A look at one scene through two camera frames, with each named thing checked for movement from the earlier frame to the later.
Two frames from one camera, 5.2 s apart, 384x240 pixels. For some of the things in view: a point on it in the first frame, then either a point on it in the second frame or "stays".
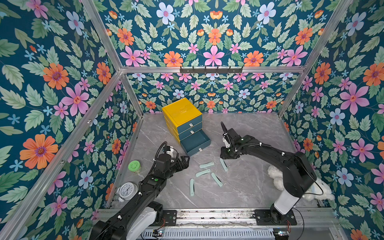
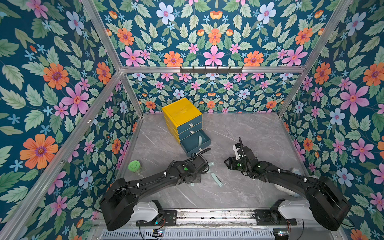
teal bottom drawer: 195,142 stays
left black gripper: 184,165 to 199,177
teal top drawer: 192,123 stays
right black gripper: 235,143 to 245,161
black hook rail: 211,70 stays
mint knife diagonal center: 217,179 stays
